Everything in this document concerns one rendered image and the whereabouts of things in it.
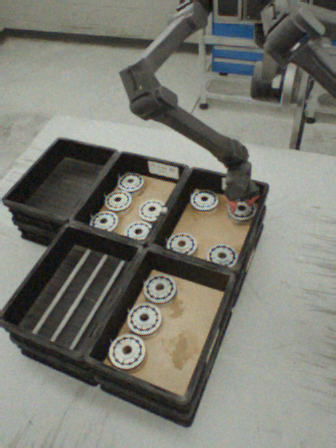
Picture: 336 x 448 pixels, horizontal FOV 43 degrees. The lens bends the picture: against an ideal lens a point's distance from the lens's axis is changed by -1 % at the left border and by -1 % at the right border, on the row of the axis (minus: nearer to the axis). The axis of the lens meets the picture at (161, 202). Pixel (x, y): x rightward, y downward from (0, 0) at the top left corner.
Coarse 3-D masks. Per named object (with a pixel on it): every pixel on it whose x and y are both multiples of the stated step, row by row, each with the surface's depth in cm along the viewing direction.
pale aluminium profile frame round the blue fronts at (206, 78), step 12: (204, 36) 299; (216, 36) 297; (204, 48) 308; (204, 60) 315; (204, 72) 322; (216, 72) 357; (204, 84) 329; (204, 96) 337; (216, 96) 334; (228, 96) 329; (240, 96) 327; (312, 96) 305; (204, 108) 343; (312, 108) 312; (324, 108) 308; (312, 120) 319
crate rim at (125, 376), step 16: (144, 256) 134; (176, 256) 132; (224, 272) 127; (112, 304) 123; (224, 304) 120; (96, 336) 116; (208, 336) 113; (96, 368) 112; (112, 368) 110; (144, 384) 106; (192, 384) 105; (176, 400) 103
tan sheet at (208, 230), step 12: (228, 204) 159; (192, 216) 156; (204, 216) 156; (216, 216) 155; (180, 228) 153; (192, 228) 152; (204, 228) 152; (216, 228) 151; (228, 228) 151; (240, 228) 150; (204, 240) 148; (216, 240) 148; (228, 240) 147; (240, 240) 147; (204, 252) 145
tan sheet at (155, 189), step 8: (144, 176) 173; (152, 184) 170; (160, 184) 169; (168, 184) 169; (144, 192) 167; (152, 192) 167; (160, 192) 166; (168, 192) 166; (136, 200) 164; (144, 200) 164; (160, 200) 163; (104, 208) 163; (136, 208) 161; (120, 216) 159; (128, 216) 159; (136, 216) 159; (120, 224) 157; (128, 224) 156; (120, 232) 154
